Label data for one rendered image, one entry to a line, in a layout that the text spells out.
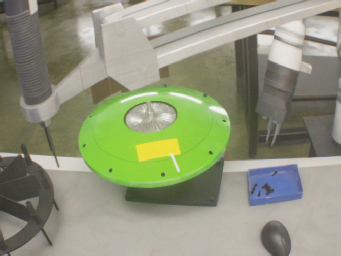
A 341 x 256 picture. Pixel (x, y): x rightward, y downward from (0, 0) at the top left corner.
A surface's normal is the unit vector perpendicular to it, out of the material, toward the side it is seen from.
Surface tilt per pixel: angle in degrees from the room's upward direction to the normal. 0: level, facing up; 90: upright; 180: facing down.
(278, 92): 71
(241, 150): 0
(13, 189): 87
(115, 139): 11
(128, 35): 90
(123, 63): 90
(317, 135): 0
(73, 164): 0
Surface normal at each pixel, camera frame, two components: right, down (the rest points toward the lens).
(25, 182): 0.31, 0.50
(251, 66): -0.04, 0.60
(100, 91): 0.70, 0.37
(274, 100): -0.62, 0.03
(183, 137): 0.07, -0.68
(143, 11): -0.23, -0.75
